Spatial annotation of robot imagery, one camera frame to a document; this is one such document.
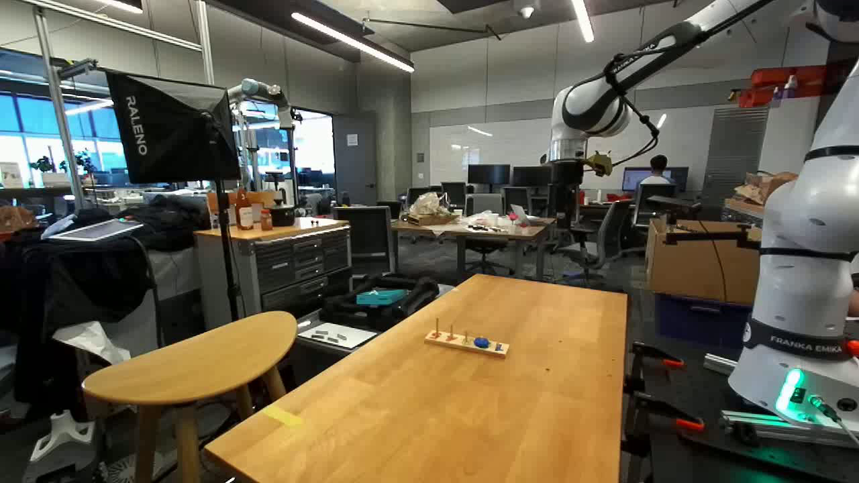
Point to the white plastic foot piece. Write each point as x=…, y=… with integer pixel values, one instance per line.
x=56, y=446

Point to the long ceiling light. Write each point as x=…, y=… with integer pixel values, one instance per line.
x=353, y=42

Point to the blue lit computer monitor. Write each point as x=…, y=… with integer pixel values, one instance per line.
x=633, y=178

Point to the seated person in background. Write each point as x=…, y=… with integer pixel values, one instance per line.
x=657, y=170

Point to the grey office chair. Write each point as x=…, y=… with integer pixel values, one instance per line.
x=608, y=234

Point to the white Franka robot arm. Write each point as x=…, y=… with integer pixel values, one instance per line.
x=806, y=269

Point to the wall whiteboard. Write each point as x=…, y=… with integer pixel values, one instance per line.
x=485, y=144

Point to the wooden peg stand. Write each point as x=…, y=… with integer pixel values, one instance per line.
x=447, y=339

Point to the dark computer monitor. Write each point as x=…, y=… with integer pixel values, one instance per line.
x=485, y=177
x=531, y=177

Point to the black light stand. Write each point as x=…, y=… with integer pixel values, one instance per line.
x=225, y=250

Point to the short ceiling light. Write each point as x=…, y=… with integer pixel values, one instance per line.
x=582, y=20

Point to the black photo softbox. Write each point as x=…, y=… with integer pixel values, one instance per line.
x=169, y=131

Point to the black bag with teal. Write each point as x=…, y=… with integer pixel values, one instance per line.
x=378, y=300

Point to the grey door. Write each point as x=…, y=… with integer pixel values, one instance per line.
x=358, y=162

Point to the blue storage bin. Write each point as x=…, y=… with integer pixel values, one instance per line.
x=702, y=324

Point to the crumpled plastic bag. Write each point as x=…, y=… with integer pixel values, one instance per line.
x=426, y=207

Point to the black cloth pile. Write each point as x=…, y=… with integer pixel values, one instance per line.
x=69, y=285

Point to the round wooden side table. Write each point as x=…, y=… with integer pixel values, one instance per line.
x=196, y=363

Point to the orange boxes on cabinet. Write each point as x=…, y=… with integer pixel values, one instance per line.
x=241, y=211

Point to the brown cardboard box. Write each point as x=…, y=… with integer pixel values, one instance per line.
x=698, y=265

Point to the red overhead boxes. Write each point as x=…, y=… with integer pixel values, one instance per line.
x=779, y=85

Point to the silver laptop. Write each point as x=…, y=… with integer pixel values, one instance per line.
x=95, y=229

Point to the grey drawer cabinet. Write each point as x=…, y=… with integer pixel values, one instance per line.
x=286, y=265

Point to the metal support pole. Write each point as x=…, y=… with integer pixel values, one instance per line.
x=59, y=116

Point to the wooden office table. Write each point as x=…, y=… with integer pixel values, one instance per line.
x=472, y=234

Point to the white crumpled plastic pile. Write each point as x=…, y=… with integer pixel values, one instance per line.
x=495, y=221

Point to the yellow tape strip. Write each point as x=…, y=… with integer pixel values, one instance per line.
x=286, y=417

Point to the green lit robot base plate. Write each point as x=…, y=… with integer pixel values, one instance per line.
x=786, y=425

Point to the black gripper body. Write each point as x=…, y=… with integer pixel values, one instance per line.
x=563, y=178

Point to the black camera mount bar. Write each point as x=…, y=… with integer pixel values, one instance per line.
x=706, y=238

